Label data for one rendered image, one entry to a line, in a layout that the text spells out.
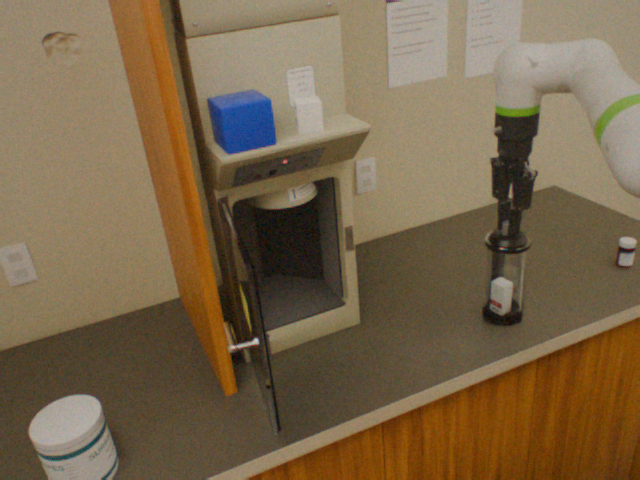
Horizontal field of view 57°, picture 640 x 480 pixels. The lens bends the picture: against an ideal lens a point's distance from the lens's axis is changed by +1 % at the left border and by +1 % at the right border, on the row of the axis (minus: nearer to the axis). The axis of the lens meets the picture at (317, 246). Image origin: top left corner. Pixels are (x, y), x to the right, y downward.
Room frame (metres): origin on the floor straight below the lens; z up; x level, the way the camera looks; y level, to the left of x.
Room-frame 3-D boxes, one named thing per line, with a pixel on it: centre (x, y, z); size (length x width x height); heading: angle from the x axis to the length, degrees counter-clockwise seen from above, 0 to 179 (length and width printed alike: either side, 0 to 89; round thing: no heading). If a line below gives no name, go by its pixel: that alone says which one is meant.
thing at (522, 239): (1.25, -0.46, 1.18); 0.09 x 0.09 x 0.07
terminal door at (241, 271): (1.00, 0.15, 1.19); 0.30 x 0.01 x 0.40; 14
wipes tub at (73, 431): (0.87, 0.51, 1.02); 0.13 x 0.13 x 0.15
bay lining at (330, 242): (1.33, 0.10, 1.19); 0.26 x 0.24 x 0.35; 112
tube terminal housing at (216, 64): (1.33, 0.10, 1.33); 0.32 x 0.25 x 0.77; 112
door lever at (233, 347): (0.92, 0.17, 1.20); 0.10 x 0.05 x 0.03; 14
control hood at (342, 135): (1.17, 0.03, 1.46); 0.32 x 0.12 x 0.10; 112
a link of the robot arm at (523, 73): (1.25, -0.47, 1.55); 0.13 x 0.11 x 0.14; 79
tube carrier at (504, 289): (1.25, -0.46, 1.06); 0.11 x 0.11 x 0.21
